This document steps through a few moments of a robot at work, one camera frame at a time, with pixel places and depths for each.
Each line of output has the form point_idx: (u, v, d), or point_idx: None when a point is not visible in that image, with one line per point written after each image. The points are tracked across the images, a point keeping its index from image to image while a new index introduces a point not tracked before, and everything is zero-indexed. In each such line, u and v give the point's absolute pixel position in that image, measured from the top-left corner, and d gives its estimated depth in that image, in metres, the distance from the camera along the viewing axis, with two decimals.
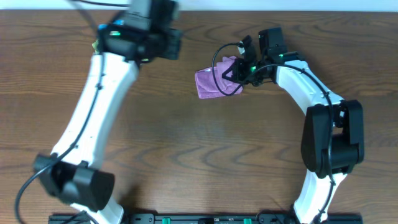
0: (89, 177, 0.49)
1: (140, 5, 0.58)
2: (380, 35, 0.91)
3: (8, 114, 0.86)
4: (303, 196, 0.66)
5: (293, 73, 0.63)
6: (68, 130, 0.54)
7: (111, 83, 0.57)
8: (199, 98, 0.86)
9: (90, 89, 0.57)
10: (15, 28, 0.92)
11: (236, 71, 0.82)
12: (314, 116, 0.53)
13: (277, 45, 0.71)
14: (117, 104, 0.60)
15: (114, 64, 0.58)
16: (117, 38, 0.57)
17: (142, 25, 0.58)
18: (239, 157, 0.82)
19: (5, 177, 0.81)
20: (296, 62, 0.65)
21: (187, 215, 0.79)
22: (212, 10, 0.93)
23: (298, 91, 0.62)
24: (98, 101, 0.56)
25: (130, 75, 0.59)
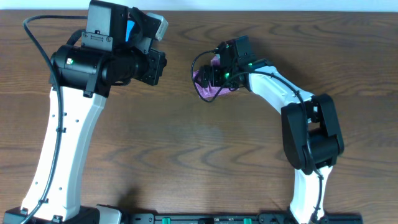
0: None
1: (100, 22, 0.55)
2: (381, 34, 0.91)
3: (9, 114, 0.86)
4: (296, 195, 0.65)
5: (264, 79, 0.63)
6: (35, 182, 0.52)
7: (75, 124, 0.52)
8: (199, 98, 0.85)
9: (52, 132, 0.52)
10: (13, 27, 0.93)
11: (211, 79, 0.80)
12: (289, 116, 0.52)
13: (246, 53, 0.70)
14: (89, 137, 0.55)
15: (76, 101, 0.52)
16: (76, 63, 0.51)
17: (105, 45, 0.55)
18: (239, 157, 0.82)
19: (8, 177, 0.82)
20: (266, 68, 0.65)
21: (187, 214, 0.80)
22: (212, 10, 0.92)
23: (272, 95, 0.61)
24: (61, 147, 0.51)
25: (99, 107, 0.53)
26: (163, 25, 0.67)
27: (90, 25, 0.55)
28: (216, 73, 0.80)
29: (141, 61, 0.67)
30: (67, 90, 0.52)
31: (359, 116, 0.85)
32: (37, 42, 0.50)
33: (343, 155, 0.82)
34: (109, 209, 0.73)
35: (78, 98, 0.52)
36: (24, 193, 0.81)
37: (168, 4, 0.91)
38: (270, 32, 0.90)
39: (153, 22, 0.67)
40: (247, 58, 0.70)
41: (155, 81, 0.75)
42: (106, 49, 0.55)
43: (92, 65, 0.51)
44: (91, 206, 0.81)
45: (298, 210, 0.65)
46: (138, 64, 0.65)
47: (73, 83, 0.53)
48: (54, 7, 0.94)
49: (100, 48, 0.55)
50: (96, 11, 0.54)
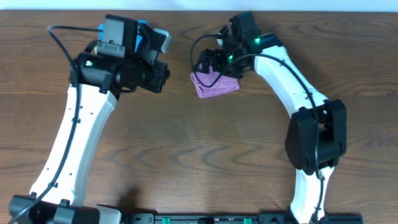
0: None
1: (115, 34, 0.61)
2: (381, 34, 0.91)
3: (9, 114, 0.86)
4: (297, 195, 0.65)
5: (276, 68, 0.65)
6: (45, 168, 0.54)
7: (89, 116, 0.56)
8: (200, 98, 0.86)
9: (67, 122, 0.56)
10: (15, 28, 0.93)
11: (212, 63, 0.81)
12: (301, 122, 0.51)
13: (250, 29, 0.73)
14: (99, 131, 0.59)
15: (91, 96, 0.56)
16: (94, 66, 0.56)
17: (119, 53, 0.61)
18: (239, 157, 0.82)
19: (6, 177, 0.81)
20: (273, 51, 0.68)
21: (187, 215, 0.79)
22: (212, 11, 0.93)
23: (281, 88, 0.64)
24: (75, 135, 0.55)
25: (111, 105, 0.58)
26: (168, 41, 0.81)
27: (107, 35, 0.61)
28: (218, 57, 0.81)
29: (146, 72, 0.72)
30: (86, 88, 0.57)
31: (359, 116, 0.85)
32: (61, 45, 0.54)
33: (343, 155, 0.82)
34: (108, 210, 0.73)
35: (94, 93, 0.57)
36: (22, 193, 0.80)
37: (168, 5, 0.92)
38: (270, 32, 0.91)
39: (160, 37, 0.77)
40: (252, 35, 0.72)
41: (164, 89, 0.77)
42: (119, 57, 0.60)
43: (107, 68, 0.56)
44: (91, 206, 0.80)
45: (299, 209, 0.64)
46: (143, 73, 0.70)
47: (90, 83, 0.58)
48: (55, 8, 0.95)
49: (113, 56, 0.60)
50: (112, 25, 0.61)
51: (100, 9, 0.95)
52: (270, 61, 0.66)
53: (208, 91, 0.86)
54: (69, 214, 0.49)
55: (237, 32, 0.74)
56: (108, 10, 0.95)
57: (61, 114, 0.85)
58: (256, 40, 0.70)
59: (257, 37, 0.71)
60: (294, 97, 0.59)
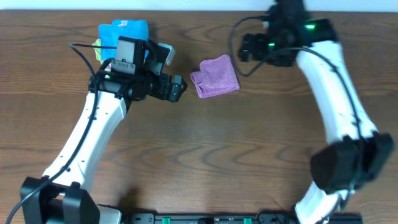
0: (77, 210, 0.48)
1: (126, 52, 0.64)
2: (379, 35, 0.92)
3: (9, 114, 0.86)
4: (306, 203, 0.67)
5: (324, 71, 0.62)
6: (60, 156, 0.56)
7: (104, 116, 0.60)
8: (200, 98, 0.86)
9: (83, 121, 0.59)
10: (15, 28, 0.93)
11: (257, 45, 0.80)
12: (341, 155, 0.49)
13: (298, 10, 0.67)
14: (109, 131, 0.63)
15: (108, 99, 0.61)
16: (109, 82, 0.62)
17: (130, 71, 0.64)
18: (239, 157, 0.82)
19: (4, 177, 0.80)
20: (326, 51, 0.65)
21: (187, 215, 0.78)
22: (212, 11, 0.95)
23: (324, 96, 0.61)
24: (91, 130, 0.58)
25: (122, 111, 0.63)
26: (171, 52, 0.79)
27: (119, 54, 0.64)
28: (259, 43, 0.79)
29: (155, 82, 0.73)
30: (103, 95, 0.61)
31: None
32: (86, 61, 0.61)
33: None
34: (109, 208, 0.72)
35: (110, 98, 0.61)
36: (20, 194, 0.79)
37: (169, 5, 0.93)
38: None
39: (164, 50, 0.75)
40: (300, 16, 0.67)
41: (174, 96, 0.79)
42: (130, 74, 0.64)
43: (122, 84, 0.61)
44: None
45: (306, 213, 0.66)
46: (152, 84, 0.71)
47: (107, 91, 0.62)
48: (55, 8, 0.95)
49: (125, 73, 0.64)
50: (124, 44, 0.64)
51: (101, 9, 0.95)
52: (321, 62, 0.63)
53: (208, 90, 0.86)
54: (79, 195, 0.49)
55: (283, 11, 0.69)
56: (109, 10, 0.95)
57: (61, 114, 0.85)
58: (306, 25, 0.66)
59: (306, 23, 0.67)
60: (340, 118, 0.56)
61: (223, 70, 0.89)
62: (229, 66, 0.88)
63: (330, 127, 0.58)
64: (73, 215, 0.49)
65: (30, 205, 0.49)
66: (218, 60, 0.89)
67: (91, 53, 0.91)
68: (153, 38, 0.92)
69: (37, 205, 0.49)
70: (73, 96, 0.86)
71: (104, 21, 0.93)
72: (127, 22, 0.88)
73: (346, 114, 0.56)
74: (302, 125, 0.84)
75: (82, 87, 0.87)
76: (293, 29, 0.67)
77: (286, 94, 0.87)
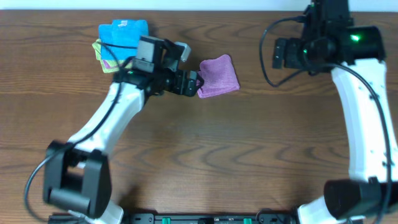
0: (97, 173, 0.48)
1: (147, 51, 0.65)
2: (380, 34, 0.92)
3: (9, 114, 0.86)
4: (312, 211, 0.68)
5: (364, 98, 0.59)
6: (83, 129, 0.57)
7: (126, 100, 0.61)
8: (200, 98, 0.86)
9: (106, 103, 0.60)
10: (15, 28, 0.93)
11: (287, 51, 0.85)
12: (362, 201, 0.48)
13: (341, 15, 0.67)
14: (129, 117, 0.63)
15: (131, 89, 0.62)
16: (130, 79, 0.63)
17: (148, 70, 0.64)
18: (239, 157, 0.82)
19: (5, 177, 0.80)
20: (368, 73, 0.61)
21: (187, 214, 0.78)
22: (212, 10, 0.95)
23: (356, 125, 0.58)
24: (112, 112, 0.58)
25: (141, 102, 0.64)
26: (187, 49, 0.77)
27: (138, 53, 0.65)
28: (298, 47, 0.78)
29: (171, 78, 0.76)
30: (127, 86, 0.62)
31: None
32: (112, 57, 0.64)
33: (343, 155, 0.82)
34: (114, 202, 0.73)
35: (132, 89, 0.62)
36: (21, 194, 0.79)
37: (169, 5, 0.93)
38: (270, 32, 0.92)
39: (180, 48, 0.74)
40: (340, 22, 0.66)
41: (190, 89, 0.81)
42: (148, 73, 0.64)
43: (141, 83, 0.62)
44: None
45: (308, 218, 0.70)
46: (168, 79, 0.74)
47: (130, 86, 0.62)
48: (55, 8, 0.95)
49: (144, 71, 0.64)
50: (143, 43, 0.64)
51: (101, 9, 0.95)
52: (360, 86, 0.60)
53: (208, 90, 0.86)
54: (101, 159, 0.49)
55: (321, 14, 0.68)
56: (109, 10, 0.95)
57: (61, 114, 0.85)
58: (351, 36, 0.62)
59: (354, 33, 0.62)
60: (370, 155, 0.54)
61: (223, 69, 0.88)
62: (229, 66, 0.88)
63: (356, 158, 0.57)
64: (93, 180, 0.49)
65: (53, 167, 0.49)
66: (218, 60, 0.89)
67: (91, 53, 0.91)
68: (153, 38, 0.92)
69: (60, 167, 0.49)
70: (73, 96, 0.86)
71: (104, 21, 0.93)
72: (127, 22, 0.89)
73: (377, 154, 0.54)
74: (302, 125, 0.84)
75: (82, 87, 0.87)
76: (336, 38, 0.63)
77: (286, 94, 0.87)
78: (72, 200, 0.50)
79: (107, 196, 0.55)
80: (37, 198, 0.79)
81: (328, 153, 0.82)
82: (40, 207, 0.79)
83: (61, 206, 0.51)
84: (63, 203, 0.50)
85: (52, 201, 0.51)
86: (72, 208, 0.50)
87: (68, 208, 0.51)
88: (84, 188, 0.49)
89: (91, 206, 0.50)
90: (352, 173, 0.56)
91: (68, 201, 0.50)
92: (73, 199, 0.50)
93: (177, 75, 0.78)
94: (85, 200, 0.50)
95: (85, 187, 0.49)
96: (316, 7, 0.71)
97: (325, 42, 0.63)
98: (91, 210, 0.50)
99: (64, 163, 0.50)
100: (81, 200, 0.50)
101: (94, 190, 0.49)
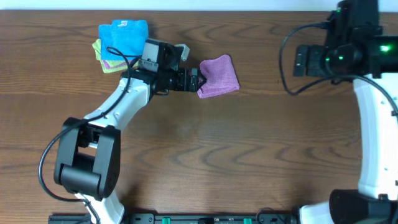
0: (111, 147, 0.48)
1: (151, 51, 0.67)
2: None
3: (9, 114, 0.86)
4: (314, 214, 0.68)
5: (385, 114, 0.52)
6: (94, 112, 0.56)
7: (135, 92, 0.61)
8: (199, 98, 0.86)
9: (117, 91, 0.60)
10: (15, 28, 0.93)
11: (310, 57, 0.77)
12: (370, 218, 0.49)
13: (369, 22, 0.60)
14: (135, 111, 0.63)
15: (139, 82, 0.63)
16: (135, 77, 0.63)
17: (153, 69, 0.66)
18: (239, 157, 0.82)
19: (5, 178, 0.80)
20: (393, 84, 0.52)
21: (187, 214, 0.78)
22: (213, 10, 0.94)
23: (373, 140, 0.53)
24: (122, 99, 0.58)
25: (147, 98, 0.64)
26: (185, 49, 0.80)
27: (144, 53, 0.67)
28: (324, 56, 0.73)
29: (175, 77, 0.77)
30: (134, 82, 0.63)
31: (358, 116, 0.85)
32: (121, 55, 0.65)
33: (342, 155, 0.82)
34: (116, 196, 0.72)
35: (139, 83, 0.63)
36: (21, 194, 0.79)
37: (170, 5, 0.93)
38: (270, 32, 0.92)
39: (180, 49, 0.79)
40: (367, 29, 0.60)
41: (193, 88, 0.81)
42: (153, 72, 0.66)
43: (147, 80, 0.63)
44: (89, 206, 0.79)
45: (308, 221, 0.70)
46: (172, 79, 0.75)
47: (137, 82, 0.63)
48: (55, 8, 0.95)
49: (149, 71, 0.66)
50: (148, 46, 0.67)
51: (101, 9, 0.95)
52: (384, 101, 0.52)
53: (208, 90, 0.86)
54: (114, 134, 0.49)
55: (347, 20, 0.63)
56: (109, 10, 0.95)
57: (61, 114, 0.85)
58: (379, 46, 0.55)
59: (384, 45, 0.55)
60: (382, 173, 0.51)
61: (223, 69, 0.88)
62: (228, 66, 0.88)
63: (367, 172, 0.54)
64: (106, 153, 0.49)
65: (68, 140, 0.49)
66: (217, 60, 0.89)
67: (91, 53, 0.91)
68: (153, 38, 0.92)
69: (74, 139, 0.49)
70: (73, 96, 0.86)
71: (104, 21, 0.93)
72: (127, 22, 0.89)
73: (391, 172, 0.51)
74: (302, 125, 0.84)
75: (82, 87, 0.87)
76: (364, 46, 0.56)
77: (286, 94, 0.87)
78: (83, 175, 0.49)
79: (115, 181, 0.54)
80: (37, 198, 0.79)
81: (328, 154, 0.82)
82: (39, 207, 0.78)
83: (71, 184, 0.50)
84: (73, 180, 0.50)
85: (63, 177, 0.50)
86: (81, 185, 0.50)
87: (78, 185, 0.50)
88: (96, 163, 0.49)
89: (101, 183, 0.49)
90: (361, 187, 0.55)
91: (79, 182, 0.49)
92: (84, 175, 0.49)
93: (180, 75, 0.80)
94: (95, 177, 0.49)
95: (97, 162, 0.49)
96: (342, 11, 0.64)
97: (351, 50, 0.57)
98: (100, 188, 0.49)
99: (79, 137, 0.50)
100: (91, 177, 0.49)
101: (106, 165, 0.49)
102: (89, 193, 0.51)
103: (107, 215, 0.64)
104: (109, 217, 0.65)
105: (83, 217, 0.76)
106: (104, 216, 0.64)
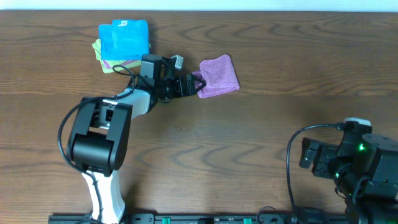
0: (124, 117, 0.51)
1: (147, 70, 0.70)
2: (379, 35, 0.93)
3: (9, 114, 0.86)
4: None
5: None
6: None
7: (140, 93, 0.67)
8: (199, 98, 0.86)
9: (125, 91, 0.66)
10: (15, 28, 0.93)
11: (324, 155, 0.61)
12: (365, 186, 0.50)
13: (387, 179, 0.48)
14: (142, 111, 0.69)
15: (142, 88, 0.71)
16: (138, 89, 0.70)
17: (151, 84, 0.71)
18: (239, 157, 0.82)
19: (5, 178, 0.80)
20: None
21: (187, 215, 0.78)
22: (213, 10, 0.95)
23: None
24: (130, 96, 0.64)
25: (148, 101, 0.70)
26: (180, 58, 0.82)
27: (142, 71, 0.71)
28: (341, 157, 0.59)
29: (171, 85, 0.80)
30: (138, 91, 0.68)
31: (359, 115, 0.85)
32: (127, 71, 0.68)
33: None
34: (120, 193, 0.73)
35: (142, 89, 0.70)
36: (21, 194, 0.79)
37: (170, 5, 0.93)
38: (270, 32, 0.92)
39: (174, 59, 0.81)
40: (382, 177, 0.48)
41: (190, 92, 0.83)
42: (151, 88, 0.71)
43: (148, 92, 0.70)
44: (89, 206, 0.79)
45: None
46: (168, 88, 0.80)
47: (139, 93, 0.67)
48: (55, 7, 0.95)
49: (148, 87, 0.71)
50: (143, 65, 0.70)
51: (101, 9, 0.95)
52: None
53: (208, 91, 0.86)
54: (127, 106, 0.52)
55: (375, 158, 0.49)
56: (109, 9, 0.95)
57: (61, 114, 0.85)
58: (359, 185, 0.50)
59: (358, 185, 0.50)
60: None
61: (223, 69, 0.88)
62: (229, 66, 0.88)
63: None
64: (120, 124, 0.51)
65: (82, 114, 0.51)
66: (217, 60, 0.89)
67: (91, 52, 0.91)
68: (153, 38, 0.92)
69: (87, 114, 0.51)
70: (73, 96, 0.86)
71: (104, 21, 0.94)
72: (127, 22, 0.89)
73: None
74: (302, 124, 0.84)
75: (83, 87, 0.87)
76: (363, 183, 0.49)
77: (286, 93, 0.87)
78: (94, 147, 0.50)
79: (124, 158, 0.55)
80: (37, 198, 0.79)
81: None
82: (39, 207, 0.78)
83: (81, 157, 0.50)
84: (83, 152, 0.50)
85: (73, 150, 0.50)
86: (92, 158, 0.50)
87: (87, 159, 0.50)
88: (109, 132, 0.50)
89: (111, 155, 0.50)
90: None
91: (90, 155, 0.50)
92: (94, 148, 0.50)
93: (176, 82, 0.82)
94: (107, 147, 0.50)
95: (111, 132, 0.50)
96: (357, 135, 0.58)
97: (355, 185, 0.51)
98: (111, 160, 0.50)
99: (93, 113, 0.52)
100: (103, 149, 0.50)
101: (118, 134, 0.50)
102: (99, 167, 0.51)
103: (111, 206, 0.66)
104: (113, 203, 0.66)
105: (83, 217, 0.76)
106: (108, 200, 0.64)
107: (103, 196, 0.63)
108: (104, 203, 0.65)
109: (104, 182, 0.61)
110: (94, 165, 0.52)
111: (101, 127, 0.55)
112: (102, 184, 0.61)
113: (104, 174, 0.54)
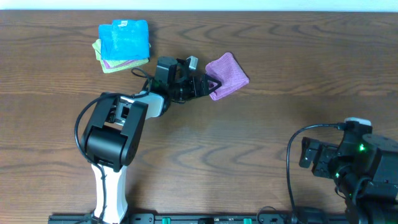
0: (139, 115, 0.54)
1: (162, 74, 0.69)
2: (379, 35, 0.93)
3: (9, 114, 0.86)
4: None
5: None
6: None
7: (154, 96, 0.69)
8: (214, 100, 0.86)
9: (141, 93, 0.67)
10: (15, 28, 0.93)
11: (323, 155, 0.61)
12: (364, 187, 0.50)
13: (387, 180, 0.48)
14: (155, 113, 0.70)
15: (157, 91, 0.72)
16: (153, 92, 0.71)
17: (165, 88, 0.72)
18: (239, 157, 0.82)
19: (5, 178, 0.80)
20: None
21: (187, 214, 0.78)
22: (212, 11, 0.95)
23: None
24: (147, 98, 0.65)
25: (161, 104, 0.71)
26: (194, 59, 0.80)
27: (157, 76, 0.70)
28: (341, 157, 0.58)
29: (185, 86, 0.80)
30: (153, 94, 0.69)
31: (359, 115, 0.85)
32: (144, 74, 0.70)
33: None
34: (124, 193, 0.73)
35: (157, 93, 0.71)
36: (21, 194, 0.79)
37: (170, 5, 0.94)
38: (270, 32, 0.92)
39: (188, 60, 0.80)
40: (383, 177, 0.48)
41: (205, 92, 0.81)
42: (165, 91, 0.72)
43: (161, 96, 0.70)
44: (89, 206, 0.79)
45: None
46: (183, 89, 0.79)
47: (155, 96, 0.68)
48: (55, 7, 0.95)
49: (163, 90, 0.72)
50: (159, 68, 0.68)
51: (101, 9, 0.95)
52: None
53: (221, 91, 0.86)
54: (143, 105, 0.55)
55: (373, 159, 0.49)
56: (109, 9, 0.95)
57: (61, 114, 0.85)
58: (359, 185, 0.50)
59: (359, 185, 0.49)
60: None
61: (229, 67, 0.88)
62: (234, 64, 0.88)
63: None
64: (134, 121, 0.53)
65: (101, 108, 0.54)
66: (221, 59, 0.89)
67: (91, 52, 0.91)
68: (153, 38, 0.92)
69: (105, 107, 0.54)
70: (73, 96, 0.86)
71: (104, 21, 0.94)
72: (127, 22, 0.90)
73: None
74: (302, 125, 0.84)
75: (83, 87, 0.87)
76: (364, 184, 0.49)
77: (286, 93, 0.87)
78: (107, 140, 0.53)
79: (134, 156, 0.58)
80: (37, 198, 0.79)
81: None
82: (38, 207, 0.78)
83: (95, 149, 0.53)
84: (97, 145, 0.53)
85: (89, 142, 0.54)
86: (106, 151, 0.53)
87: (101, 152, 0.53)
88: (123, 127, 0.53)
89: (124, 149, 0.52)
90: None
91: (104, 148, 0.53)
92: (109, 141, 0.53)
93: (190, 83, 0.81)
94: (120, 142, 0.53)
95: (125, 127, 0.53)
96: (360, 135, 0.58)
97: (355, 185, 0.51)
98: (122, 155, 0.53)
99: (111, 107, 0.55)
100: (117, 143, 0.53)
101: (132, 130, 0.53)
102: (111, 160, 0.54)
103: (115, 204, 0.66)
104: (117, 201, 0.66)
105: (83, 217, 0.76)
106: (113, 198, 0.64)
107: (108, 193, 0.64)
108: (109, 201, 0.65)
109: (112, 179, 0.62)
110: (106, 158, 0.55)
111: (115, 123, 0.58)
112: (111, 180, 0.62)
113: (114, 169, 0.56)
